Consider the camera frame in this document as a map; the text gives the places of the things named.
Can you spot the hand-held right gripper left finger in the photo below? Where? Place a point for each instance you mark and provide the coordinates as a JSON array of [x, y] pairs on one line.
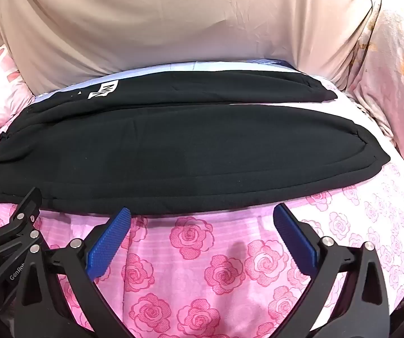
[[112, 236]]

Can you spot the beige cloth backdrop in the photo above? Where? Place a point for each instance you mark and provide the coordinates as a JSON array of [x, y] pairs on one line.
[[187, 24]]

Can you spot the pale floral blanket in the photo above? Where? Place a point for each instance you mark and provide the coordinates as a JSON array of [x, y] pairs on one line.
[[392, 60]]

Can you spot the pink rose print bedsheet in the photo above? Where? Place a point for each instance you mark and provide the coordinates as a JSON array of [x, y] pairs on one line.
[[223, 271]]

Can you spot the black pants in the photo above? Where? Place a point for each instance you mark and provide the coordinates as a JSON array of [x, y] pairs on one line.
[[187, 155]]

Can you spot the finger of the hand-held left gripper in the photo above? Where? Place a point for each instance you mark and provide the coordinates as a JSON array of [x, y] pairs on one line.
[[20, 223]]

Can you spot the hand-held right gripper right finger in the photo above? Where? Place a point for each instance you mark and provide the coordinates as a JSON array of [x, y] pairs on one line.
[[295, 234]]

